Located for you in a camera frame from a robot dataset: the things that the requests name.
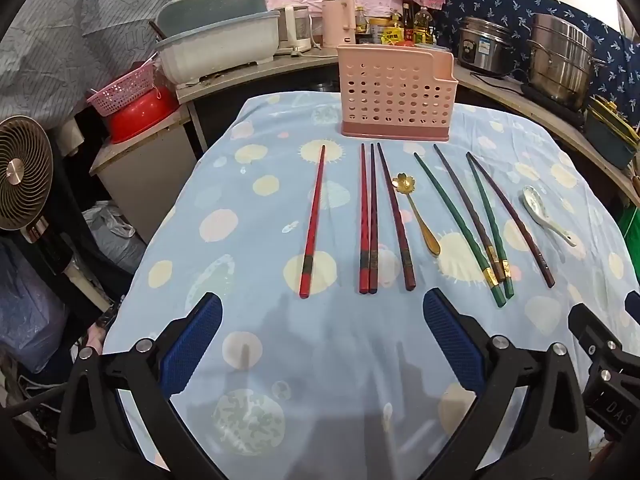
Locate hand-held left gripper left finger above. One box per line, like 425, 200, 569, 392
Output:
55, 291, 226, 480

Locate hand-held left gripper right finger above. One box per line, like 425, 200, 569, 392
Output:
422, 287, 592, 480

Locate green chopstick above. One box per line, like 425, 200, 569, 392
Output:
470, 160, 516, 300
413, 152, 507, 309

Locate maroon chopstick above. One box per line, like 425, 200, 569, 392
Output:
376, 142, 417, 292

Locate red chopstick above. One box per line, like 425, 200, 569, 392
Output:
298, 145, 327, 300
368, 143, 379, 295
358, 143, 370, 295

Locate pink perforated utensil holder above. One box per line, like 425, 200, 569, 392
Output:
336, 44, 458, 141

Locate green plastic bag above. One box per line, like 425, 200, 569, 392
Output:
617, 207, 640, 256

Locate gold flower spoon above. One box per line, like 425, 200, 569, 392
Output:
391, 173, 442, 257

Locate brown chopstick right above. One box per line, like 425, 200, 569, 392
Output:
466, 152, 556, 289

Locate blue dotted tablecloth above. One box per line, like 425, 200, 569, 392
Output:
102, 91, 640, 480

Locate grey plastic bag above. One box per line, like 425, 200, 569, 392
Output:
82, 200, 148, 273

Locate white ceramic spoon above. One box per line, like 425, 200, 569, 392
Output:
520, 186, 577, 248

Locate purple chopstick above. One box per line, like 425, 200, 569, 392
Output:
433, 144, 507, 283

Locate blue plastic bag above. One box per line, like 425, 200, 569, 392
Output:
0, 240, 68, 373

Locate white side cabinet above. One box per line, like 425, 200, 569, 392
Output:
90, 107, 201, 243

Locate stacked teal yellow bowls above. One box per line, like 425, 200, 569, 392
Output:
585, 94, 640, 170

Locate beige kitchen counter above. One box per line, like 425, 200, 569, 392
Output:
452, 62, 640, 206

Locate black induction cooker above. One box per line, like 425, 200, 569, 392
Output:
520, 82, 586, 128

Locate red plastic basin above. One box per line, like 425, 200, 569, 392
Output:
107, 91, 180, 145

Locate beige round fan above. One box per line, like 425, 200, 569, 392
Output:
0, 116, 55, 246

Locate steel steamer pot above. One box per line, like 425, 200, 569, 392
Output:
525, 12, 608, 111

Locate pink plastic basket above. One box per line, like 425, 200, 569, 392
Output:
87, 65, 157, 116

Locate grey wooden side table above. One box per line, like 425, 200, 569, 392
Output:
175, 50, 341, 108

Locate steel rice cooker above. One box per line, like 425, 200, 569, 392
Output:
457, 16, 516, 78

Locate grey dish drainer tub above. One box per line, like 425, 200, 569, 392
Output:
155, 0, 282, 85

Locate cooking oil bottle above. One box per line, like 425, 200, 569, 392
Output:
414, 6, 436, 46

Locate white kitchen appliance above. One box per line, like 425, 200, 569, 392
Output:
274, 5, 313, 56

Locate grey striped hanging cloth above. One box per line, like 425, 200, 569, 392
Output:
0, 0, 173, 121

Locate pink electric kettle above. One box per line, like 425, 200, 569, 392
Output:
321, 0, 357, 50

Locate black power cable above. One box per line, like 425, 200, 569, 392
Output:
470, 72, 523, 95

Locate blue printed wall cloth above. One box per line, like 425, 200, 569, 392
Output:
442, 0, 640, 98

